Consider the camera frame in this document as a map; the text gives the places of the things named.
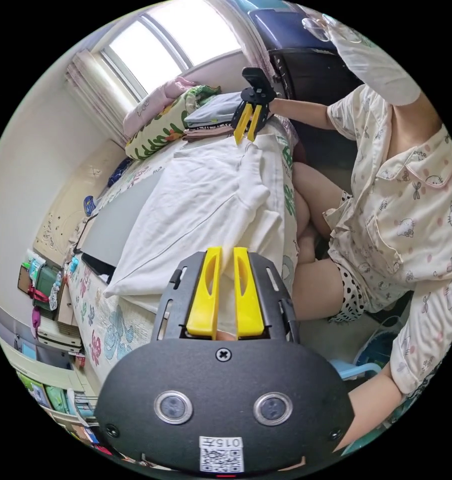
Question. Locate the pile of clothes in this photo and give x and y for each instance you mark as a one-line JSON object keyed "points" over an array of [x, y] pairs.
{"points": [[210, 112]]}

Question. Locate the person's right forearm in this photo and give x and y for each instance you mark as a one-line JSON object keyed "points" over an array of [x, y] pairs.
{"points": [[306, 112]]}

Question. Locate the bed with printed sheet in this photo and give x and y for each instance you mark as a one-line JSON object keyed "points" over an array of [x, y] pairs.
{"points": [[109, 330]]}

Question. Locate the white long sleeve shirt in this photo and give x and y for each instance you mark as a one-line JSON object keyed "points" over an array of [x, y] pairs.
{"points": [[207, 195]]}

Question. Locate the cluttered shelf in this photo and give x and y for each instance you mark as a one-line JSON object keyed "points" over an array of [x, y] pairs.
{"points": [[45, 288]]}

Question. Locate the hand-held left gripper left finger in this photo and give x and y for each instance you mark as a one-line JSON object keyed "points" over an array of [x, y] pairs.
{"points": [[203, 300]]}

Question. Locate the pink pillow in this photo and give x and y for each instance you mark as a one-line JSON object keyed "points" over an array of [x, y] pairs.
{"points": [[150, 103]]}

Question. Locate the blue fan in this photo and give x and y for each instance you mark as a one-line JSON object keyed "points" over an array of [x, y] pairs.
{"points": [[379, 343]]}

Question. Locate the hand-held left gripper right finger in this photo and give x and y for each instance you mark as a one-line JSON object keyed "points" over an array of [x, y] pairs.
{"points": [[248, 303]]}

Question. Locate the pale pink curtain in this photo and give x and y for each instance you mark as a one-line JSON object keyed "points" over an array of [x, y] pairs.
{"points": [[94, 90], [250, 37]]}

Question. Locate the person's right hand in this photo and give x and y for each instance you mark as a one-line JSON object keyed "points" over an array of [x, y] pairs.
{"points": [[276, 108]]}

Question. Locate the grey flat board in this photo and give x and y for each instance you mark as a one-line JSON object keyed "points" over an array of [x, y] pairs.
{"points": [[124, 213]]}

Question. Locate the person's body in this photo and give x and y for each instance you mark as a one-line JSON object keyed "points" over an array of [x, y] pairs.
{"points": [[398, 195]]}

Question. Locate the person's left forearm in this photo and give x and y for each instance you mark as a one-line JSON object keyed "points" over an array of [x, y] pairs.
{"points": [[372, 407]]}

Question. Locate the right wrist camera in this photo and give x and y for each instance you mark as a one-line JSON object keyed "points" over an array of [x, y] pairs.
{"points": [[252, 77]]}

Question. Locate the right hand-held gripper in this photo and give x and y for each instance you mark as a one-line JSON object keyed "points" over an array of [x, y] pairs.
{"points": [[261, 95]]}

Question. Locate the floral rolled blanket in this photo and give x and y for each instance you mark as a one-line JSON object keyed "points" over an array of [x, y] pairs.
{"points": [[154, 135]]}

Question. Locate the window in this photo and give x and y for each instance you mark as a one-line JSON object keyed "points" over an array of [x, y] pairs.
{"points": [[154, 48]]}

